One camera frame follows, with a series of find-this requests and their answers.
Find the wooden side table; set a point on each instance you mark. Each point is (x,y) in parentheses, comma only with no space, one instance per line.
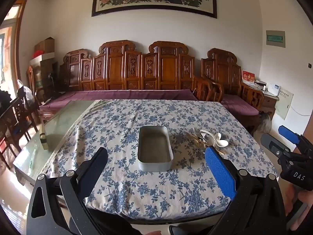
(269,105)

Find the grey wall electrical panel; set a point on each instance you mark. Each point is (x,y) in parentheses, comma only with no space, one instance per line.
(275,39)

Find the purple armchair cushion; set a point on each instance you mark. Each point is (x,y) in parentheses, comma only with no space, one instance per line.
(238,105)

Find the carved wooden armchair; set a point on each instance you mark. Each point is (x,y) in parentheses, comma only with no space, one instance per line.
(223,71)

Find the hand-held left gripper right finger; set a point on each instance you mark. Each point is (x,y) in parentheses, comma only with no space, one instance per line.
(220,171)

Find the clear plastic bag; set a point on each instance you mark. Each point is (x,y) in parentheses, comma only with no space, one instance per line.
(24,93)

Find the metal spoon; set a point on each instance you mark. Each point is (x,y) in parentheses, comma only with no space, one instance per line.
(204,132)

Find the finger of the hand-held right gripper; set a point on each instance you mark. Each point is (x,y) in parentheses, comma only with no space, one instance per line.
(271,143)
(289,133)

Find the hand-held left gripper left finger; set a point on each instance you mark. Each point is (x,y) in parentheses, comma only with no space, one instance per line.
(94,171)

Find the person's right hand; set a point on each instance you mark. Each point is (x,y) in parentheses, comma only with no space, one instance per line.
(307,200)

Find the long purple sofa cushion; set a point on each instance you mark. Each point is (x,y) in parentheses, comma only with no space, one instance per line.
(122,95)

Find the white spoon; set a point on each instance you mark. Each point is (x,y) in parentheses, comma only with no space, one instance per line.
(223,143)
(217,135)

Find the rectangular metal tin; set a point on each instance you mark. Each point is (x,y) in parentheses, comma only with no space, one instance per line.
(154,149)

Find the dark wooden dining chair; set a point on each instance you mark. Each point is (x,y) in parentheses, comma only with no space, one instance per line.
(18,117)

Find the grey furry object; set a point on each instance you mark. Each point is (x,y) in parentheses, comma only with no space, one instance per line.
(265,123)

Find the carved wooden sofa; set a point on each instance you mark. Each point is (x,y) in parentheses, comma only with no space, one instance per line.
(115,71)

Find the brown cardboard box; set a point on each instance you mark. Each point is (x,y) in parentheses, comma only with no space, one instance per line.
(45,45)

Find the blue floral tablecloth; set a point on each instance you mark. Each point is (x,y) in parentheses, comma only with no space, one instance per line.
(127,186)

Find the brown wooden chopstick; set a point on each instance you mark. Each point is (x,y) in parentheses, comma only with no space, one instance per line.
(195,144)

